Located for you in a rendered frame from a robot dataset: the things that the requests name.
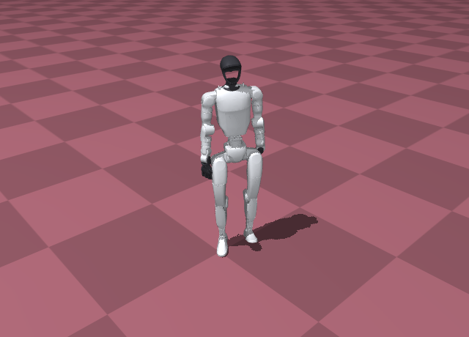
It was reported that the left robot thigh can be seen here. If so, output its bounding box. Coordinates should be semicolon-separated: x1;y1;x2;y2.
243;147;263;202

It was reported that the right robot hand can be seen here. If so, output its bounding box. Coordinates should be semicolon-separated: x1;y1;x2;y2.
201;156;213;179

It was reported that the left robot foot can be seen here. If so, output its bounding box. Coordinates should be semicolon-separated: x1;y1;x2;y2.
243;229;258;243

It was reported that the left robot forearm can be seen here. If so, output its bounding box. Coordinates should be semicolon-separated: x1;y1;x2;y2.
254;117;265;151

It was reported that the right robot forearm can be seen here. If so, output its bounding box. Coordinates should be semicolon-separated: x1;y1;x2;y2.
200;125;212;163

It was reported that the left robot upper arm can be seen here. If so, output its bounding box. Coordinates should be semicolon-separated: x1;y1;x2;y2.
248;86;263;128

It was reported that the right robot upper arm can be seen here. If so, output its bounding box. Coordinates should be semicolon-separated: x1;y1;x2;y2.
201;91;216;136

